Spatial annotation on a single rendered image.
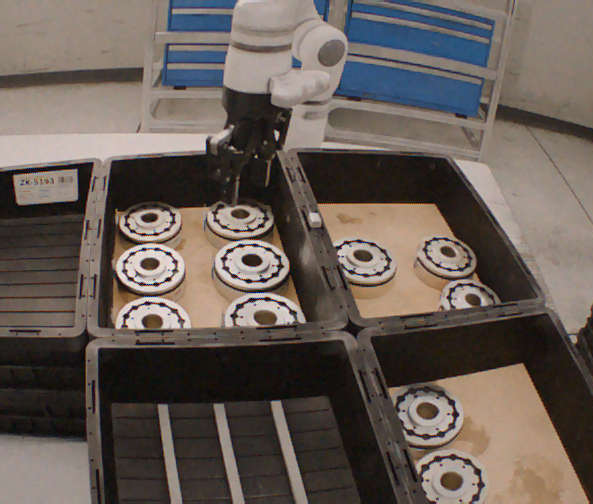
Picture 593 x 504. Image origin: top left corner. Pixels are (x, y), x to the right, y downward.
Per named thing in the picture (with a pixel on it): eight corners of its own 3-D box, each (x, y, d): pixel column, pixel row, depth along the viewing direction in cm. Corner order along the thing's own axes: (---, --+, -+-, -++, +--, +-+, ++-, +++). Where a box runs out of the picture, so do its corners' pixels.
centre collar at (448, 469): (427, 469, 61) (429, 466, 61) (465, 464, 62) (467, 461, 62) (434, 502, 57) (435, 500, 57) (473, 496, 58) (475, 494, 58)
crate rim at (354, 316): (283, 160, 101) (284, 147, 99) (447, 164, 108) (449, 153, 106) (349, 342, 70) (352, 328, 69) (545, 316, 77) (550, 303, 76)
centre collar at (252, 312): (242, 308, 80) (242, 304, 79) (280, 306, 81) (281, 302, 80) (248, 336, 76) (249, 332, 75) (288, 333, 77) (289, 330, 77)
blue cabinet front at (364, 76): (334, 93, 274) (349, -10, 240) (476, 116, 281) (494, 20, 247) (335, 95, 272) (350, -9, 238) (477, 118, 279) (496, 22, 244)
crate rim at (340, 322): (103, 168, 94) (103, 156, 93) (283, 160, 101) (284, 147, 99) (89, 351, 64) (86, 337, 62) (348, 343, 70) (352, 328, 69)
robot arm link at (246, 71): (287, 111, 61) (294, 59, 57) (205, 84, 66) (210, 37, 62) (333, 90, 68) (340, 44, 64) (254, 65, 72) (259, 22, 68)
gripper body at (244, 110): (253, 61, 71) (246, 125, 77) (207, 78, 65) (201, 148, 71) (305, 76, 68) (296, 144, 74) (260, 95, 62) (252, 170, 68)
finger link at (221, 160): (210, 132, 67) (217, 168, 72) (199, 142, 66) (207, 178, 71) (228, 139, 66) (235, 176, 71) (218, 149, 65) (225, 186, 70)
